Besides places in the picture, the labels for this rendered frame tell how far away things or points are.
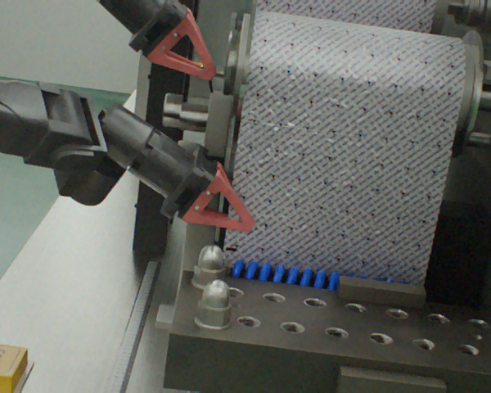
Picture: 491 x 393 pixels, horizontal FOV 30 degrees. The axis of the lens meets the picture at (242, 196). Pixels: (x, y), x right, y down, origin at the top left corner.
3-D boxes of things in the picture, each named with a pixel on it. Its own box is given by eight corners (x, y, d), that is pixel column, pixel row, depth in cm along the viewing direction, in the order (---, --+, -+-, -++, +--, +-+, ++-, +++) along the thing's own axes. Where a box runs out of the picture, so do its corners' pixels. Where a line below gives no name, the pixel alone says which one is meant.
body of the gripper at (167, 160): (173, 223, 98) (116, 184, 97) (181, 194, 108) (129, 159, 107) (209, 177, 97) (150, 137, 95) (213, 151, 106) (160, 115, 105)
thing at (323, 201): (219, 273, 106) (240, 119, 100) (419, 300, 106) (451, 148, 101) (219, 275, 105) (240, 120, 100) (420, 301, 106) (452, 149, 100)
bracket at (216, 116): (155, 312, 120) (181, 85, 111) (204, 318, 121) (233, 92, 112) (151, 328, 116) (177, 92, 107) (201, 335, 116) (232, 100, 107)
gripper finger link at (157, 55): (192, 102, 104) (132, 46, 102) (193, 88, 111) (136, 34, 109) (234, 60, 103) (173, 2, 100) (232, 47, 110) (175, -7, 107)
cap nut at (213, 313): (195, 312, 91) (200, 270, 90) (231, 317, 91) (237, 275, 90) (192, 327, 88) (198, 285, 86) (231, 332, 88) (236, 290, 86)
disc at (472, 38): (435, 133, 115) (461, 17, 109) (439, 133, 115) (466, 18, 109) (457, 177, 101) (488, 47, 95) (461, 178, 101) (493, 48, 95)
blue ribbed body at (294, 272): (227, 281, 105) (231, 253, 104) (411, 304, 106) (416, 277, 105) (227, 293, 102) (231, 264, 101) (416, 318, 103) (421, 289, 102)
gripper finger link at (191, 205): (234, 257, 102) (165, 210, 101) (236, 235, 109) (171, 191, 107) (270, 211, 100) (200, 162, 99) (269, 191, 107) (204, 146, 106)
